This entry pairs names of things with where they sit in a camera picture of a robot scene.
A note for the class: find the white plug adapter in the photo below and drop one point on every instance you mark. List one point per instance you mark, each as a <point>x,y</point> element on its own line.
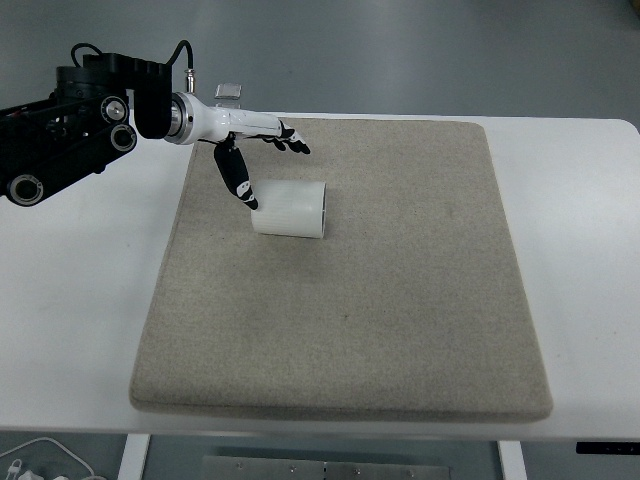
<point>25,472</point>

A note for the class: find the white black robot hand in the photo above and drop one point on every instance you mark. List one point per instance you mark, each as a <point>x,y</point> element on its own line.
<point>220,122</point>

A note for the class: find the black table control box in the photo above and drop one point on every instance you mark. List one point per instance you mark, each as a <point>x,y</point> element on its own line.
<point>607,448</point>

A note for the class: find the white table leg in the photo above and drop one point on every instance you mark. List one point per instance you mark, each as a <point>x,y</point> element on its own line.
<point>511,462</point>
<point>134,457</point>

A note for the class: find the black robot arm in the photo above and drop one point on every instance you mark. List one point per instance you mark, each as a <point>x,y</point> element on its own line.
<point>75,145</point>

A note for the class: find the beige fabric mat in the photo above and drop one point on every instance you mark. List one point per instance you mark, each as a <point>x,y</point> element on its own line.
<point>350,325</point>

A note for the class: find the grey metal plate with screws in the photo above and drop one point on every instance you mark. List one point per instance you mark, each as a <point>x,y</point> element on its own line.
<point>325,470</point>

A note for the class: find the silver square floor plate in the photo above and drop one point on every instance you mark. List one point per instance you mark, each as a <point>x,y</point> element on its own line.
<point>229,90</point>

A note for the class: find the white ribbed cup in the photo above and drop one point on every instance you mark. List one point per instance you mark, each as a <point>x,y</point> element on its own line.
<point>295,210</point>

